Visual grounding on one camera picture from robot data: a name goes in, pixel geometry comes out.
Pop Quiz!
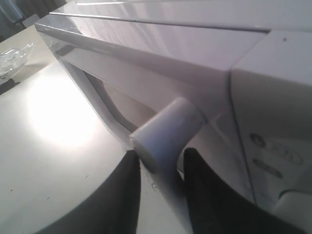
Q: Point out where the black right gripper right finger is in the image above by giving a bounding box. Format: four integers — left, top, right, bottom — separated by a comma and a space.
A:
183, 148, 303, 234

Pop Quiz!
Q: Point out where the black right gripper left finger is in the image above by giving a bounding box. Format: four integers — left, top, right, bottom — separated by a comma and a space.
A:
41, 150, 141, 234

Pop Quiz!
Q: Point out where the white Midea microwave body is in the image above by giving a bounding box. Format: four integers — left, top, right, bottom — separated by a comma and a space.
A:
42, 0, 312, 221

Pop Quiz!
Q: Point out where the white upper power knob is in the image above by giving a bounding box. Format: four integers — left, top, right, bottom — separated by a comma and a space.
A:
272, 190, 312, 234

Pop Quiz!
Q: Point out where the clear crumpled plastic wrap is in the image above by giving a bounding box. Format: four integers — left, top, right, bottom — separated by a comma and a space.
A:
0, 43, 35, 84

